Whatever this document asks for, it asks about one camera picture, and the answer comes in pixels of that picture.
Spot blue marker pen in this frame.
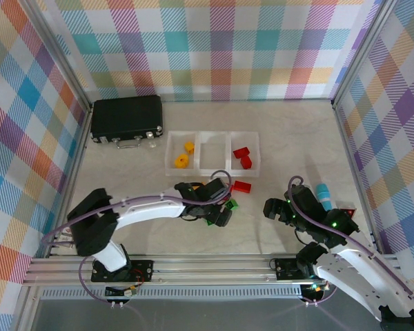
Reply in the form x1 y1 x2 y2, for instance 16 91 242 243
315 183 334 211

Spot grey metal lower panel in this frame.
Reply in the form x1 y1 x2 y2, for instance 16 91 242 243
15 296 411 331

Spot black carrying case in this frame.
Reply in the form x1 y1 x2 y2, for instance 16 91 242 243
89 94 166 150

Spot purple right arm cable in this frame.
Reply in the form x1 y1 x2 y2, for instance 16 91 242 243
288 174 414 308

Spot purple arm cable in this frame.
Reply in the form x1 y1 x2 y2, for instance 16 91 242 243
288 174 414 308
41 169 234 304

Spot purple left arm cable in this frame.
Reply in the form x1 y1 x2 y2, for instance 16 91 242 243
41 169 234 304

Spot aluminium front rail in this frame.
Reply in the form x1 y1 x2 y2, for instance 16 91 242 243
22 254 403 288

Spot aluminium rail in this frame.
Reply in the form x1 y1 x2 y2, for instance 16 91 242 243
44 103 94 259
332 101 384 256
22 254 403 288

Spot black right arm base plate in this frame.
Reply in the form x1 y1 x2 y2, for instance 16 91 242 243
274 257 318 281

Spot slotted grey cable duct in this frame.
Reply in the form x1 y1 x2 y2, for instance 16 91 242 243
41 288 304 300

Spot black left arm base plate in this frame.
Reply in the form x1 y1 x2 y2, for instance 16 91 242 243
91 258 155 283

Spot aluminium right side rail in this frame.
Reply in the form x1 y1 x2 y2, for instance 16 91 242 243
332 101 384 256

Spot aluminium left side rail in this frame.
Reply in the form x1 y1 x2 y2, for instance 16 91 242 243
44 103 94 259

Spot aluminium right upright post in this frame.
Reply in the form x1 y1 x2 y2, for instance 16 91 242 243
331 0 401 110

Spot aluminium upright post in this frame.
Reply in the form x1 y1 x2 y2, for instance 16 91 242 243
331 0 401 110
20 0 94 111

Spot aluminium left upright post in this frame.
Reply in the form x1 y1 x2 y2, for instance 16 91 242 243
20 0 94 111

